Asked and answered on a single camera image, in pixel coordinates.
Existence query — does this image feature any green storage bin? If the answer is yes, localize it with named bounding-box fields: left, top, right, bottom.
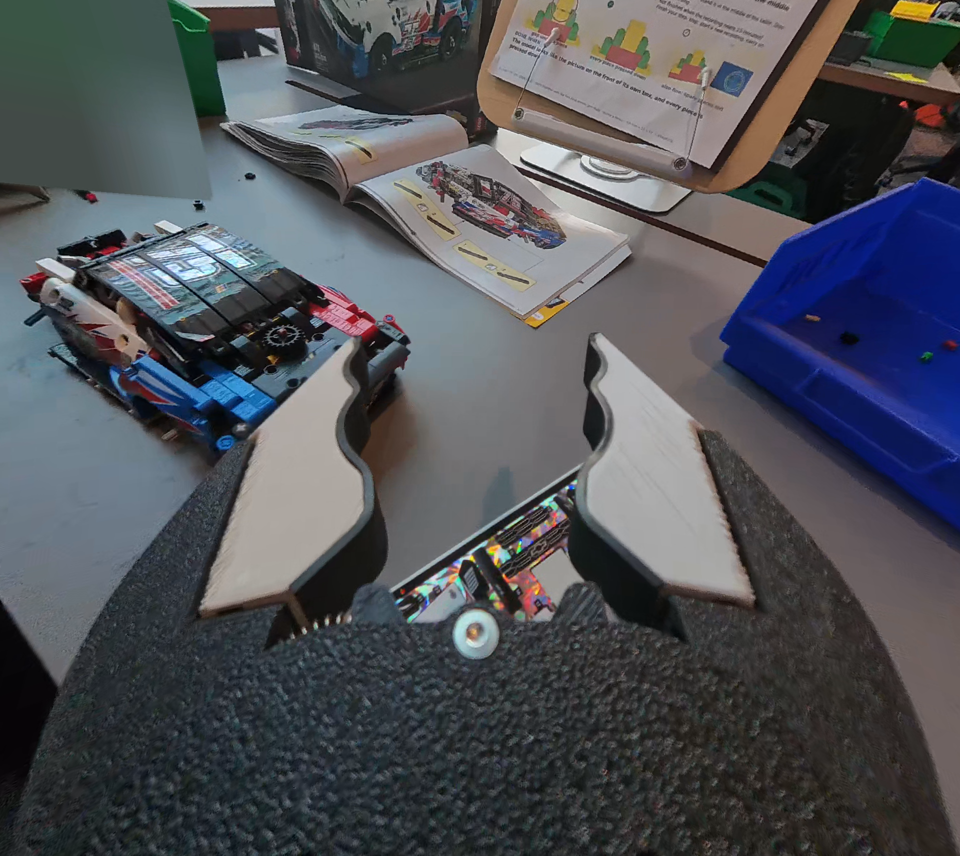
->
left=862, top=8, right=960, bottom=71
left=166, top=0, right=228, bottom=119

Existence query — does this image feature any background table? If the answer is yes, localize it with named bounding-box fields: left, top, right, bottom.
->
left=159, top=0, right=280, bottom=34

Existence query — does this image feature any brick-built toy race car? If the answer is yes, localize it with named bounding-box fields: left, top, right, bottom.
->
left=21, top=220, right=412, bottom=458

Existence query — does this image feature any blue storage bin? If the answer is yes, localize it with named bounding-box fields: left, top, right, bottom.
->
left=720, top=177, right=960, bottom=531

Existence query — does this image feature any holographic sticker sheet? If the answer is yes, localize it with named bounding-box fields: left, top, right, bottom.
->
left=390, top=464, right=597, bottom=625

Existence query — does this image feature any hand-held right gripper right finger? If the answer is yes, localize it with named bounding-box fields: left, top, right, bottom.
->
left=567, top=333, right=756, bottom=608

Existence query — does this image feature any wooden document stand with sheet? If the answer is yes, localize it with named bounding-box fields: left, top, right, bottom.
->
left=476, top=0, right=899, bottom=214

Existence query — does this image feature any open instruction booklet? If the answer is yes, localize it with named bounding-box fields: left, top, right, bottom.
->
left=219, top=104, right=633, bottom=330

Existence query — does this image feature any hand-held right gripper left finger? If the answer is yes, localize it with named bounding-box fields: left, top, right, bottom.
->
left=197, top=338, right=390, bottom=628

